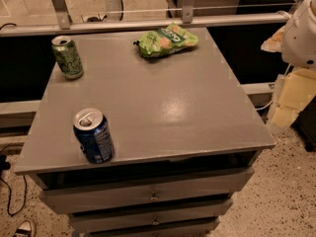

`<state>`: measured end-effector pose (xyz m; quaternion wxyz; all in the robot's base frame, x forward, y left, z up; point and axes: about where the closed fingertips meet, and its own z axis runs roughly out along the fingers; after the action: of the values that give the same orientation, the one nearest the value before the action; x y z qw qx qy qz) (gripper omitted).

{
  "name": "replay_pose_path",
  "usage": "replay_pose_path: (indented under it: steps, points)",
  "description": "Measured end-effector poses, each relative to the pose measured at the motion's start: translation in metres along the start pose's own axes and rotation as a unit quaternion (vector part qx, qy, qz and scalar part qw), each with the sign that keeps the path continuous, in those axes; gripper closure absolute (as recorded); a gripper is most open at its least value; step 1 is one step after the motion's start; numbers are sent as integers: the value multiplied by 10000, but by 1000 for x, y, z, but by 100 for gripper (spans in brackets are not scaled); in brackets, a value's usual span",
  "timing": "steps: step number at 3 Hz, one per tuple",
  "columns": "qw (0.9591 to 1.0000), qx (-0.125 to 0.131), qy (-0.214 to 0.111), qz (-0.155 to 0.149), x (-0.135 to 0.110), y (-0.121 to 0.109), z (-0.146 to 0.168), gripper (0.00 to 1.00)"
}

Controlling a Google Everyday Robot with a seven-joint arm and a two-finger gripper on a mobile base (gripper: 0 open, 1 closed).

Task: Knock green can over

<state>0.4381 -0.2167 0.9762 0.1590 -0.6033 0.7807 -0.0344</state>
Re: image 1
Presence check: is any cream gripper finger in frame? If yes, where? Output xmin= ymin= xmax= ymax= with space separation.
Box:
xmin=261 ymin=26 xmax=285 ymax=52

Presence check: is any green soda can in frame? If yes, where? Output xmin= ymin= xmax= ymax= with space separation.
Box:
xmin=51 ymin=36 xmax=84 ymax=80

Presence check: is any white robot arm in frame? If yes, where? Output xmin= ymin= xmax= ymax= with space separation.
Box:
xmin=261 ymin=0 xmax=316 ymax=68

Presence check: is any blue soda can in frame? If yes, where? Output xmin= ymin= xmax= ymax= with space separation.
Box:
xmin=73 ymin=108 xmax=115 ymax=164

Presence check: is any green snack bag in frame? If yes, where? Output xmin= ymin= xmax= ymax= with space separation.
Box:
xmin=133 ymin=23 xmax=198 ymax=58

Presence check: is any grey drawer cabinet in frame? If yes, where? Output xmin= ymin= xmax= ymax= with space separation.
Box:
xmin=15 ymin=28 xmax=275 ymax=237

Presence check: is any white sneaker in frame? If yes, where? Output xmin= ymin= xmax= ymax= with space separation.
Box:
xmin=12 ymin=219 xmax=36 ymax=237

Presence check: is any white cable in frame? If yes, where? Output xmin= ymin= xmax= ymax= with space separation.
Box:
xmin=255 ymin=62 xmax=292 ymax=113

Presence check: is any metal railing frame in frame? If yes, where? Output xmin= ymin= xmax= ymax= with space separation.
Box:
xmin=0 ymin=0 xmax=303 ymax=37

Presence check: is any black floor cable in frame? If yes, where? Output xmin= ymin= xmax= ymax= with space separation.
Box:
xmin=0 ymin=143 xmax=28 ymax=217

